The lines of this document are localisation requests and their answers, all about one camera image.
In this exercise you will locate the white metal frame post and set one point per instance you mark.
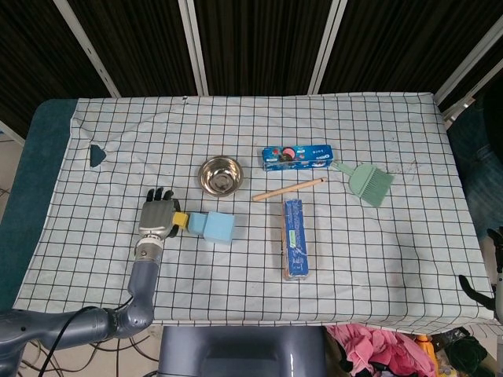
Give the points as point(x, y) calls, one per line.
point(328, 43)
point(193, 47)
point(467, 66)
point(88, 51)

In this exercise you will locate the large blue foam cube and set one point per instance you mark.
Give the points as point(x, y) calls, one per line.
point(220, 228)

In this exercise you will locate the stainless steel bowl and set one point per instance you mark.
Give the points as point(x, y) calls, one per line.
point(220, 176)

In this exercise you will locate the grey blue robot torso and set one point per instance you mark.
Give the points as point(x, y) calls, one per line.
point(243, 351)

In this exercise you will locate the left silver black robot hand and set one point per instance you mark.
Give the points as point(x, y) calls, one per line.
point(156, 218)

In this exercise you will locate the blue denim jeans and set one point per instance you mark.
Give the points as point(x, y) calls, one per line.
point(479, 173)

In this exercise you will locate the long blue cracker box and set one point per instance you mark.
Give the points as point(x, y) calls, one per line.
point(296, 239)

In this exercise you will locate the wooden stick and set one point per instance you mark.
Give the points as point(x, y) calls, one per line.
point(288, 189)

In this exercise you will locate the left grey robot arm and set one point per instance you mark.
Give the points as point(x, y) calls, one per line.
point(143, 275)

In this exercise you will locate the blue Oreo cookie box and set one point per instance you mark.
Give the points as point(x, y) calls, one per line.
point(306, 157)

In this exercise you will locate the small yellow foam cube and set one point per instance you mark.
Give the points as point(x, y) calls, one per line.
point(181, 220)

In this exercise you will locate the pink cloth pile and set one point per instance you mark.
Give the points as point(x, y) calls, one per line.
point(377, 349)

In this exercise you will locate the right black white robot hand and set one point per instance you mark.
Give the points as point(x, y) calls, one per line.
point(477, 294)

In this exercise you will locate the small light blue foam cube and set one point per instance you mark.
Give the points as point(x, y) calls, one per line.
point(196, 224)

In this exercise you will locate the white black checkered tablecloth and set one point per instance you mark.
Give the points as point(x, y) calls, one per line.
point(251, 282)

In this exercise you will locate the dark green cloth bundle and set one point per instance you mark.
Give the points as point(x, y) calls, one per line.
point(467, 353)

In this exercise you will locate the green hand brush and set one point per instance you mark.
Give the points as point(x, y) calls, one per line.
point(369, 184)

